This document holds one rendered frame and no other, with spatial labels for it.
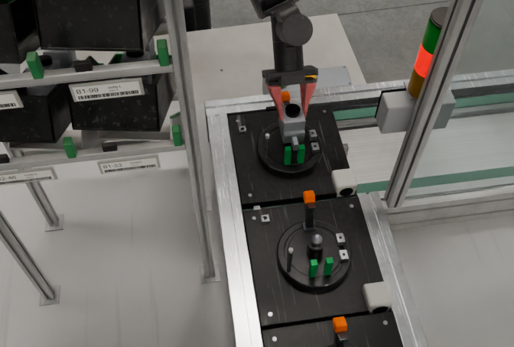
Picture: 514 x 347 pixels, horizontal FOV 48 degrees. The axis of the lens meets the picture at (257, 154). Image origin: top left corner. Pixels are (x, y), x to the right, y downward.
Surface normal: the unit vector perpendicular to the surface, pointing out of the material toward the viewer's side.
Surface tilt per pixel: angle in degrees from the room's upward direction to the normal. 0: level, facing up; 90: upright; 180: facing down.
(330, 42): 0
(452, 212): 90
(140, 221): 0
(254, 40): 0
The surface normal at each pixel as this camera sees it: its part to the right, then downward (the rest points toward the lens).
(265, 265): 0.00, -0.59
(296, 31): 0.15, 0.26
